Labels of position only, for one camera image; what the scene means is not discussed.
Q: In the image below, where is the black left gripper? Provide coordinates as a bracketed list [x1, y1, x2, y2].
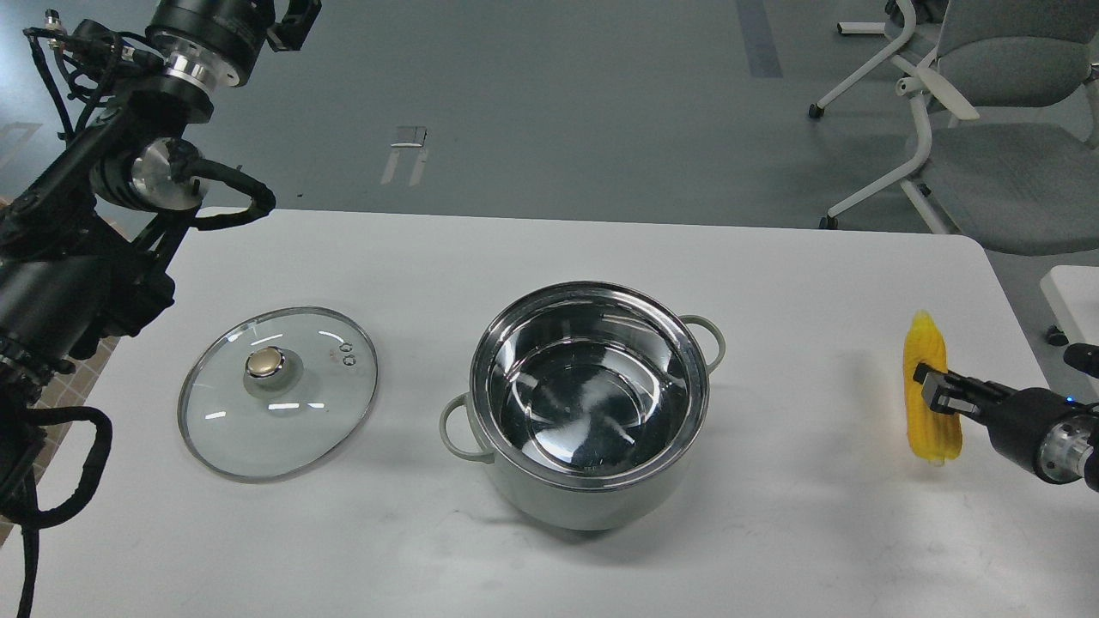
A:
[145, 0, 323, 88]

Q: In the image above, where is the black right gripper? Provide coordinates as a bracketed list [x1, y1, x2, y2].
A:
[912, 361, 1091, 485]

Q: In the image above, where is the yellow corn cob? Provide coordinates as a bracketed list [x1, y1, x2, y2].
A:
[902, 310, 964, 466]

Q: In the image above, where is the glass pot lid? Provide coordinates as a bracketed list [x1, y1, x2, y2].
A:
[176, 306, 379, 482]

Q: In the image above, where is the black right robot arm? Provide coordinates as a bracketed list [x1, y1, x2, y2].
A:
[907, 360, 1096, 490]

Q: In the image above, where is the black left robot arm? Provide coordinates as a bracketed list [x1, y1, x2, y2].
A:
[1, 1, 322, 617]

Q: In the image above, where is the grey steel cooking pot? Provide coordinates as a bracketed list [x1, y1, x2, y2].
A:
[437, 282, 728, 531]

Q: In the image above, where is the grey office chair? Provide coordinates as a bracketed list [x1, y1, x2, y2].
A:
[817, 0, 1099, 257]

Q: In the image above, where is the white chair base background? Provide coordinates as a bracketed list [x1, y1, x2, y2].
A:
[807, 1, 918, 120]

